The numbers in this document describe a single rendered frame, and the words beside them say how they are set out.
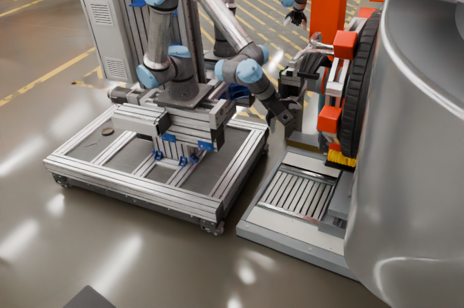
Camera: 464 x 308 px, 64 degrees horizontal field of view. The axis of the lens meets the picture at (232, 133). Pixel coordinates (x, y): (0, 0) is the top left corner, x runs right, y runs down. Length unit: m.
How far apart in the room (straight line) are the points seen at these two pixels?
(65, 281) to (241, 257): 0.93
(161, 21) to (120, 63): 0.69
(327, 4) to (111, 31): 1.14
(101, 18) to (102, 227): 1.20
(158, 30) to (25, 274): 1.53
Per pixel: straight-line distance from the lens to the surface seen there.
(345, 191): 2.12
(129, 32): 2.03
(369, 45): 1.50
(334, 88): 1.51
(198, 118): 1.77
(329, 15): 2.16
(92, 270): 2.23
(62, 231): 2.50
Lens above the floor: 1.69
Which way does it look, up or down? 36 degrees down
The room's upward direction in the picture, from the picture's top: 5 degrees counter-clockwise
